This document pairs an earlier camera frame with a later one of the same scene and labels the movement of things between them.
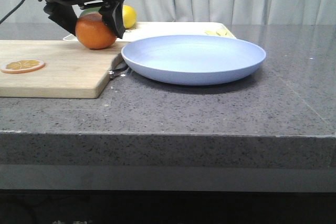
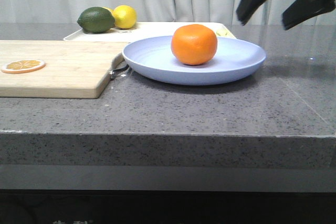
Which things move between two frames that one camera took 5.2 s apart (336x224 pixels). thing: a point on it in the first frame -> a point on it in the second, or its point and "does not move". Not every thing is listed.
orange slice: x=22 y=66 does not move
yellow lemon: x=129 y=16 does not move
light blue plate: x=192 y=60 does not move
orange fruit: x=92 y=31 -> x=193 y=44
